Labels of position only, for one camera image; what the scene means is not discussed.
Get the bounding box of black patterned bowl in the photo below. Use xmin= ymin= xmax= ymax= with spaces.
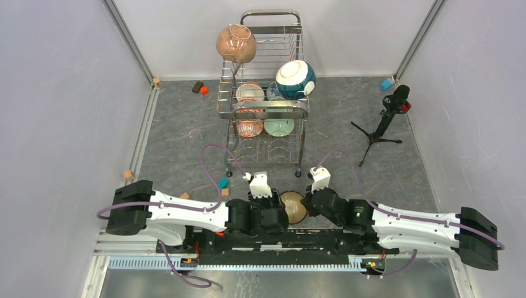
xmin=280 ymin=191 xmax=307 ymax=225

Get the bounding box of teal and white bowl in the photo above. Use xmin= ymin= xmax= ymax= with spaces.
xmin=275 ymin=60 xmax=316 ymax=100

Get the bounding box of pink speckled bowl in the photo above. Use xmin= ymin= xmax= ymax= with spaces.
xmin=216 ymin=24 xmax=257 ymax=63

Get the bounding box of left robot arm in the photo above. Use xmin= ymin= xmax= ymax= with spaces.
xmin=97 ymin=180 xmax=289 ymax=253

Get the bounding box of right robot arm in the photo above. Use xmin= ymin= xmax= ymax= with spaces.
xmin=301 ymin=187 xmax=501 ymax=271

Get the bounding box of metal dish rack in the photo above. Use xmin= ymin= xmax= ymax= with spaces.
xmin=217 ymin=9 xmax=310 ymax=178

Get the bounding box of teal block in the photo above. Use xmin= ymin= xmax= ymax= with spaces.
xmin=218 ymin=178 xmax=230 ymax=189

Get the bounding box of pale green bowl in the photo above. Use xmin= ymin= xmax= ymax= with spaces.
xmin=264 ymin=97 xmax=295 ymax=137

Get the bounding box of red patterned bowl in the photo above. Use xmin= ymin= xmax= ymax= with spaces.
xmin=236 ymin=109 xmax=264 ymax=138

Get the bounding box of blue floral bowl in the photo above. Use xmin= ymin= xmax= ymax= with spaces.
xmin=265 ymin=82 xmax=283 ymax=101

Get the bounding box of black microphone on tripod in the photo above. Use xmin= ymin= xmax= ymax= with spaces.
xmin=351 ymin=84 xmax=412 ymax=167

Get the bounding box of white bowl orange rim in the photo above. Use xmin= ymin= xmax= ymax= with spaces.
xmin=235 ymin=82 xmax=265 ymax=101

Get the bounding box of blue block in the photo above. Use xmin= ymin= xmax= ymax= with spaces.
xmin=380 ymin=78 xmax=394 ymax=90

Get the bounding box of small red block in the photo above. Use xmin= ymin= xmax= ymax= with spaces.
xmin=200 ymin=86 xmax=209 ymax=96

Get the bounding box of light wooden cube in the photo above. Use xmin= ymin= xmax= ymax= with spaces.
xmin=122 ymin=169 xmax=135 ymax=181

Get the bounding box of brown block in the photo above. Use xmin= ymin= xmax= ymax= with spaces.
xmin=192 ymin=81 xmax=204 ymax=93

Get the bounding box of corner wooden cube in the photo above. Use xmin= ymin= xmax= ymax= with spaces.
xmin=153 ymin=77 xmax=162 ymax=87

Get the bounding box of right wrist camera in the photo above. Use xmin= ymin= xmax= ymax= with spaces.
xmin=309 ymin=166 xmax=331 ymax=194

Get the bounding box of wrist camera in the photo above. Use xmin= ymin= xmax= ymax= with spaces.
xmin=309 ymin=166 xmax=331 ymax=194
xmin=243 ymin=171 xmax=272 ymax=199

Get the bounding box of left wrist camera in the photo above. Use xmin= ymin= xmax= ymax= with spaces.
xmin=243 ymin=171 xmax=272 ymax=199

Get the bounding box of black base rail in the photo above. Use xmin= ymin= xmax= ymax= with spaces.
xmin=156 ymin=229 xmax=399 ymax=265

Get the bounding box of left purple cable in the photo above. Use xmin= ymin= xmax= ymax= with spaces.
xmin=96 ymin=143 xmax=252 ymax=289

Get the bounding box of purple cable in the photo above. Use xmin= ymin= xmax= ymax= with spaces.
xmin=96 ymin=143 xmax=252 ymax=289
xmin=312 ymin=148 xmax=506 ymax=279

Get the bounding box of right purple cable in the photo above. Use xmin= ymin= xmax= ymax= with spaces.
xmin=312 ymin=148 xmax=506 ymax=279

